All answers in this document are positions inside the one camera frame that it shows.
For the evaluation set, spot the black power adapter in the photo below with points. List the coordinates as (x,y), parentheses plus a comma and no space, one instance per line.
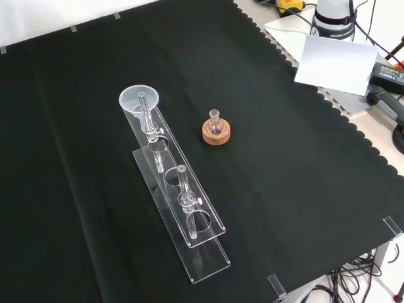
(389,75)

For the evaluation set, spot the pale board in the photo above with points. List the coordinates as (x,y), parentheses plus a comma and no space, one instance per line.
(334,63)

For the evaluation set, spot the clear plastic funnel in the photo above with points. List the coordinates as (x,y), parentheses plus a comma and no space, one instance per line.
(129,99)

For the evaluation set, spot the clear bench edge clip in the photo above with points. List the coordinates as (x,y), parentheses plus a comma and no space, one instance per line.
(393,226)
(277,285)

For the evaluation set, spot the black bench cloth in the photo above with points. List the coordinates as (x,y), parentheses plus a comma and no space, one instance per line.
(284,164)

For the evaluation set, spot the grey tape piece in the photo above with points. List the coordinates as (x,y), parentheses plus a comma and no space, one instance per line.
(117,15)
(73,29)
(2,50)

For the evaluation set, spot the clear acrylic funnel stand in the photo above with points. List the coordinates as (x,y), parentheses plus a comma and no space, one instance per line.
(202,240)

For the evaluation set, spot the black tripod leg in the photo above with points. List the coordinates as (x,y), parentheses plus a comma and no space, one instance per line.
(394,50)

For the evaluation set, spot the small round-bottom glass flask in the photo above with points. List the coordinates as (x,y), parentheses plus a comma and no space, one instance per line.
(215,124)

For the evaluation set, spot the yellow stop button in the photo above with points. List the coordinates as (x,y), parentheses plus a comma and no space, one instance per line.
(288,5)

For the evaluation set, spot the grey metal base plate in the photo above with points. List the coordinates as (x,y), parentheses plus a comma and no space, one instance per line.
(284,28)

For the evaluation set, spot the grey bench leg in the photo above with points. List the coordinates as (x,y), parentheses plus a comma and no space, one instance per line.
(382,262)

